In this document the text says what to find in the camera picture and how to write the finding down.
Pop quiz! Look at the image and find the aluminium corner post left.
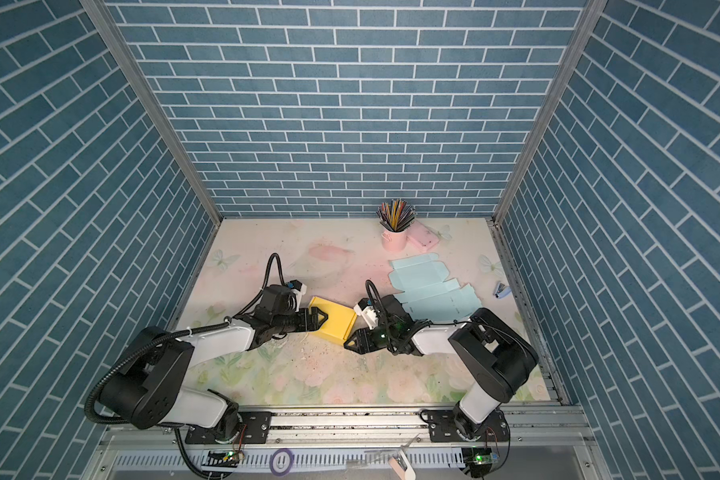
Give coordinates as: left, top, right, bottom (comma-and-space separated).
80, 0, 222, 228

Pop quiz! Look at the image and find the aluminium corner post right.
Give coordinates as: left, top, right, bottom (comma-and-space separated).
492, 0, 607, 226

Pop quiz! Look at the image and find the purple tape ring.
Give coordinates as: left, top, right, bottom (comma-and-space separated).
269, 448, 296, 478

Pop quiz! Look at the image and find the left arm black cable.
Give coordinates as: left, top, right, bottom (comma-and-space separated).
83, 252, 289, 426

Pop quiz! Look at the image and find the yellow paper box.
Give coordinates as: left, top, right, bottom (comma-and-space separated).
309, 297, 357, 345

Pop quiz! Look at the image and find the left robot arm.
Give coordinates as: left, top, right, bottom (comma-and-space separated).
84, 281, 329, 443

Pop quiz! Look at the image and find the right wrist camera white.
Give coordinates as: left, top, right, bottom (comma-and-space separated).
353, 302, 378, 329

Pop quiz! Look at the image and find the pink metal pencil cup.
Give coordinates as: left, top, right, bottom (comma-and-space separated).
381, 229, 407, 253

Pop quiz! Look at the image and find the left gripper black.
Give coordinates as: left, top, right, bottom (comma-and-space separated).
271, 306, 330, 336

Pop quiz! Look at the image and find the pink flat paper box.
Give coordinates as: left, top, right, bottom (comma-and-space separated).
406, 221, 440, 253

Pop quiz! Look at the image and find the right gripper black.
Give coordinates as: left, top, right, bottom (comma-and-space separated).
342, 326, 400, 354

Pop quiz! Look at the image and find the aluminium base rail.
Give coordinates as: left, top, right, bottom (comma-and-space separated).
84, 402, 610, 479

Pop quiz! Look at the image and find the light blue paper box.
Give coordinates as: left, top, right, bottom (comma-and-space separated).
389, 253, 482, 324

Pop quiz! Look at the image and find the coloured pencils bundle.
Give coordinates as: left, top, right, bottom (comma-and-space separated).
376, 199, 417, 233

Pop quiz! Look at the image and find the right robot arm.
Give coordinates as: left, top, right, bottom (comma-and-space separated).
344, 296, 539, 438

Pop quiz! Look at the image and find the white pink clip tool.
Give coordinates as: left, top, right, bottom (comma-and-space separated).
388, 448, 416, 480

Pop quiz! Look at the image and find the aluminium corner post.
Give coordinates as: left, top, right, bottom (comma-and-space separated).
492, 0, 607, 226
80, 0, 222, 228

